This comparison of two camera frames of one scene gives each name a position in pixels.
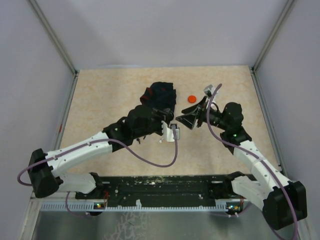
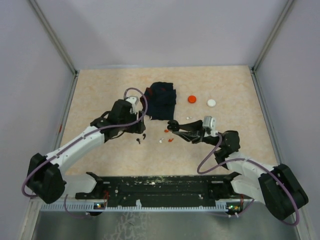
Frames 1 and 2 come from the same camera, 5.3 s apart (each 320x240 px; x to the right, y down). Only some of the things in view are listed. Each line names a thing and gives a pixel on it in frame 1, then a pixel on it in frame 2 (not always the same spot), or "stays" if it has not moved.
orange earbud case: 192,99 stays
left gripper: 162,114 to 138,127
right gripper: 189,120 to 194,136
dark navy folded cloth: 160,95 stays
